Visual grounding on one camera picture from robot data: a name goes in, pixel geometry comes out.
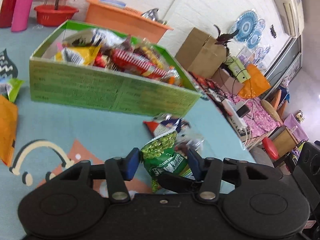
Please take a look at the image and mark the green peas snack bag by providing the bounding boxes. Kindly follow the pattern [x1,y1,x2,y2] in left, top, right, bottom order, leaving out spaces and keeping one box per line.
[140,129,193,193]

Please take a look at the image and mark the red monkey snack bag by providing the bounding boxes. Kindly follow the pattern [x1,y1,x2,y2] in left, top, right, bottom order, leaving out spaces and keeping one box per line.
[111,49,167,79]

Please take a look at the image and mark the orange snack bag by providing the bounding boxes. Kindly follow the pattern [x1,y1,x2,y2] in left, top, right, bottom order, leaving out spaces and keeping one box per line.
[0,95,18,166]

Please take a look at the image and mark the yellow soft bread snack bag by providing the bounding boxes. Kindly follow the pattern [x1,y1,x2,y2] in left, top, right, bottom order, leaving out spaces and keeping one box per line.
[54,46,101,66]

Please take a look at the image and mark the blue green snack packet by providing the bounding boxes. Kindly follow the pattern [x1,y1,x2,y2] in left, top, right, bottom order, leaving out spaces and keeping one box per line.
[0,78,24,103]

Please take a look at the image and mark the red round stool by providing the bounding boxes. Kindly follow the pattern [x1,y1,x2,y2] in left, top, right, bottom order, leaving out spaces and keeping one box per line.
[262,137,279,160]

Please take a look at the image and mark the white power strip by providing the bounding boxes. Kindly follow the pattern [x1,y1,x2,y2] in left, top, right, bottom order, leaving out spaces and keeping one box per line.
[222,99,248,137]

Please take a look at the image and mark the red blue snack packet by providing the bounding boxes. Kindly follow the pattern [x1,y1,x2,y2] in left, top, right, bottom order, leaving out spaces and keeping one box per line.
[143,113,190,137]

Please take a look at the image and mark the pink floral bedsheet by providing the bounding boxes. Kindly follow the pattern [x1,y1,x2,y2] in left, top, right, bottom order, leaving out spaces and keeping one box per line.
[227,95,282,138]

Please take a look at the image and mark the orange plastic bag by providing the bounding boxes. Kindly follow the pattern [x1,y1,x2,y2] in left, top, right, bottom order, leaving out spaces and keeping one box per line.
[238,63,271,99]

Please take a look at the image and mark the small tan cardboard box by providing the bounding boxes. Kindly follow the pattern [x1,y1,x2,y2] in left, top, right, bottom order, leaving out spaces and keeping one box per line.
[212,68,244,95]

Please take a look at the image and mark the green white small box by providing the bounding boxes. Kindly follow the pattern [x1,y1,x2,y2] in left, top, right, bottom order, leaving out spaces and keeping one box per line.
[226,56,251,83]

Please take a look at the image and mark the green white cardboard box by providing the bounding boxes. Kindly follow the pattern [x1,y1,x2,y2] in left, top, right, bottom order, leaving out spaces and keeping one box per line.
[29,20,201,116]

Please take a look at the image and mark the brown cardboard box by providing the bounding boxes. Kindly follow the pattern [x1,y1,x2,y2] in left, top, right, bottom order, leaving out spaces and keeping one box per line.
[175,28,227,79]

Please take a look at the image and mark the dark red leaf plant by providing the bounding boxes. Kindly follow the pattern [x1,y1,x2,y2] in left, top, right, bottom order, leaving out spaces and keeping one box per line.
[214,25,239,56]

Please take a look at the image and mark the orange plastic basin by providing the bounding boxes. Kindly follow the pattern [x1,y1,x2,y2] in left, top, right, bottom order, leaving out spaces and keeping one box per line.
[85,0,173,43]

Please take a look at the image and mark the stainless steel bowl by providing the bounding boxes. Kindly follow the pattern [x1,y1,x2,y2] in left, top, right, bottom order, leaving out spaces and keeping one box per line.
[141,8,162,23]

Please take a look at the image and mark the stacked bowls with blue lid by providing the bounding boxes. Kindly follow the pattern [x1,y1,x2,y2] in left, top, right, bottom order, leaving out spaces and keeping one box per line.
[99,0,126,8]

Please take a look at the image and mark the red plastic basket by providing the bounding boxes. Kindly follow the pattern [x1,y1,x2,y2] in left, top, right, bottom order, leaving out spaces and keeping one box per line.
[34,5,79,27]

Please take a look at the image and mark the white air conditioner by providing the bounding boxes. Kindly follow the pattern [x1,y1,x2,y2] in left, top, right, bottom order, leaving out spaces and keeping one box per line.
[274,0,304,38]

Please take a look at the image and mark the pink thermos bottle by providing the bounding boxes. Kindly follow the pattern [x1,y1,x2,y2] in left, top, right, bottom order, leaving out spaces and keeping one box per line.
[11,0,33,33]

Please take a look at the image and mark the red thermos jug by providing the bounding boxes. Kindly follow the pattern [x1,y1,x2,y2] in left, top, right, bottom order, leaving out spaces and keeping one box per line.
[0,0,17,28]

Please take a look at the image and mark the blue round wall decoration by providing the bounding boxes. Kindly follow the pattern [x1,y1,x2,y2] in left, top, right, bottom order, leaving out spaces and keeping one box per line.
[235,10,258,42]

